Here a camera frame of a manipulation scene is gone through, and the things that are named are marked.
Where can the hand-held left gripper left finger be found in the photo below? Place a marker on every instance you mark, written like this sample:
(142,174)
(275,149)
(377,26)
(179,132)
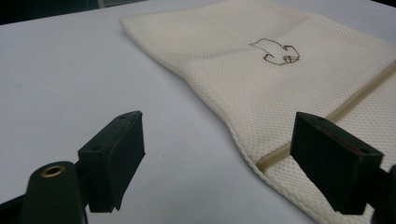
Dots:
(116,161)

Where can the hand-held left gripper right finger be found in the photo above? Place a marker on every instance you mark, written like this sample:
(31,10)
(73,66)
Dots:
(333,161)

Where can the cream mesh laundry bag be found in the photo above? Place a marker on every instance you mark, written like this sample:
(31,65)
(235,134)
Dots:
(249,84)

